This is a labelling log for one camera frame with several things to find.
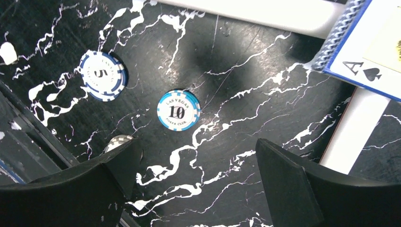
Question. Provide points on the light blue 10 chip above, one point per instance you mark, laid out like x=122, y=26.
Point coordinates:
x=178, y=110

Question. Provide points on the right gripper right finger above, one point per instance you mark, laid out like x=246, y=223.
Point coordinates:
x=302, y=193

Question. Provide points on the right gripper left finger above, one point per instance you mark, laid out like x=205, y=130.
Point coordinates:
x=91, y=194

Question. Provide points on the playing card deck box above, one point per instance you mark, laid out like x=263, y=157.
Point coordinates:
x=364, y=47

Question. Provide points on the dark blue 5 chip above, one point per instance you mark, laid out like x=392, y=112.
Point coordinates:
x=103, y=75

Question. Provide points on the white PVC pipe frame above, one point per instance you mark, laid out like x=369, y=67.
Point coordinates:
x=320, y=19

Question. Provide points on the grey white poker chip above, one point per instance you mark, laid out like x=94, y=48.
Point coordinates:
x=117, y=141

